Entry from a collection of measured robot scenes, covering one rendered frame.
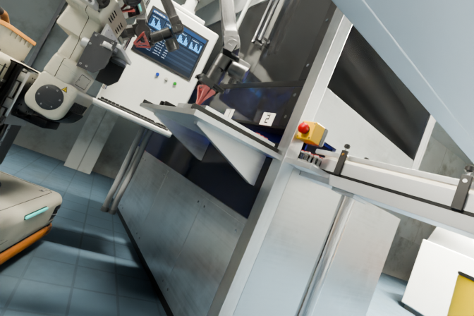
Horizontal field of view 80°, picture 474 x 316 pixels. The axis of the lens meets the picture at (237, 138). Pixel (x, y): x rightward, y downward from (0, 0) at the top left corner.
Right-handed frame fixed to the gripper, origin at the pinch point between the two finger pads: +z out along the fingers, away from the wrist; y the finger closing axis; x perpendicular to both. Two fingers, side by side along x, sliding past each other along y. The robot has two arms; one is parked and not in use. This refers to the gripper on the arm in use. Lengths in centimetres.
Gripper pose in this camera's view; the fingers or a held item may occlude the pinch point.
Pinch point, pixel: (197, 104)
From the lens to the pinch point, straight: 100.3
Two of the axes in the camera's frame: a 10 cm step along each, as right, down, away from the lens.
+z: -4.8, 8.6, -1.6
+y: 7.2, 4.9, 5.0
